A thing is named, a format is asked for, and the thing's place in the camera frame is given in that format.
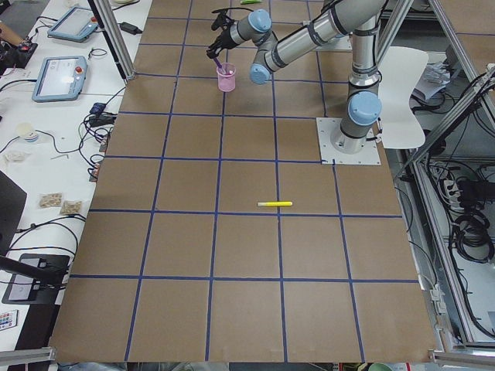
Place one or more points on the teach pendant tablet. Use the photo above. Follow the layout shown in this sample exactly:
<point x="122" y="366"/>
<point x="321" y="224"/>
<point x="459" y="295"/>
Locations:
<point x="60" y="79"/>
<point x="76" y="25"/>

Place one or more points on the yellow highlighter pen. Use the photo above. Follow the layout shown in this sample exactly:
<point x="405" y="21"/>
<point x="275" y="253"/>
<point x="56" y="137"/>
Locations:
<point x="275" y="204"/>

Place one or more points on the black power adapter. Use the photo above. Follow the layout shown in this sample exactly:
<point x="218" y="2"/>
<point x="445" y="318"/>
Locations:
<point x="130" y="28"/>

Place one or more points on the far teach pendant tablet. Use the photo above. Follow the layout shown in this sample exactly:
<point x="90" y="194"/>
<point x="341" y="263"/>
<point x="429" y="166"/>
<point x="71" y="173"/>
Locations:
<point x="76" y="25"/>

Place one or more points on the small snack bag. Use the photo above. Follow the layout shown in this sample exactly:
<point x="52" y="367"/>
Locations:
<point x="50" y="200"/>
<point x="71" y="207"/>

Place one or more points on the aluminium frame post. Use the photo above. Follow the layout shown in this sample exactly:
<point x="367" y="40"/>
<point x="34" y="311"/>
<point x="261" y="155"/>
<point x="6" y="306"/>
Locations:
<point x="112" y="34"/>

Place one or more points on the colourful remote control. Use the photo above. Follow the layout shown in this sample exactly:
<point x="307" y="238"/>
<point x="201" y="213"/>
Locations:
<point x="9" y="319"/>

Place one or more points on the pink mesh cup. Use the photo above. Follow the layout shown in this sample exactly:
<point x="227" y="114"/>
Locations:
<point x="225" y="82"/>

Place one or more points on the near teach pendant tablet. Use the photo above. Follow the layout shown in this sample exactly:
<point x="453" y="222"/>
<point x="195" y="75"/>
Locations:
<point x="60" y="79"/>

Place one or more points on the blue checkered adapter box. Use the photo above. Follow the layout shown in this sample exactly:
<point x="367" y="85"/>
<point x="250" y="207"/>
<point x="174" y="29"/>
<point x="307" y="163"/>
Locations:
<point x="97" y="108"/>

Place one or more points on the crumpled white wrapper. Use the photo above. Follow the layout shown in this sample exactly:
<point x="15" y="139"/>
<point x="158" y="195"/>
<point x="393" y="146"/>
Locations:
<point x="15" y="156"/>

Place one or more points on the purple pen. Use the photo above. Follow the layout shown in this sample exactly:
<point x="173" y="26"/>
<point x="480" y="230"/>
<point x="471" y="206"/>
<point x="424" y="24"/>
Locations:
<point x="219" y="65"/>

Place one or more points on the white plastic chair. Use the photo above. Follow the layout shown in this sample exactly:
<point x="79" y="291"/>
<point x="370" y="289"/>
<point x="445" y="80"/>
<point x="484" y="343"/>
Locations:
<point x="401" y="69"/>

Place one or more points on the black camera stand base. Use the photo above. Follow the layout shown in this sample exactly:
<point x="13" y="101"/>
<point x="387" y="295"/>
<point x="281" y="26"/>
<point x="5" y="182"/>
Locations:
<point x="36" y="278"/>

